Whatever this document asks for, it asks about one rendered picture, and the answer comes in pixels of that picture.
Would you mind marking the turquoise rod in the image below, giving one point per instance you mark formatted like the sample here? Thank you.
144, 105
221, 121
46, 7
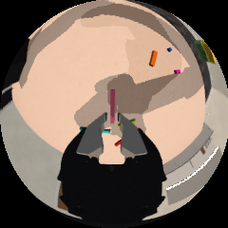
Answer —
106, 131

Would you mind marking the pink rod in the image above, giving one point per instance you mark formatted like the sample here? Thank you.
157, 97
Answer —
112, 105

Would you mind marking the orange rod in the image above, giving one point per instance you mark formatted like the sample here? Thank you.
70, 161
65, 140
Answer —
153, 58

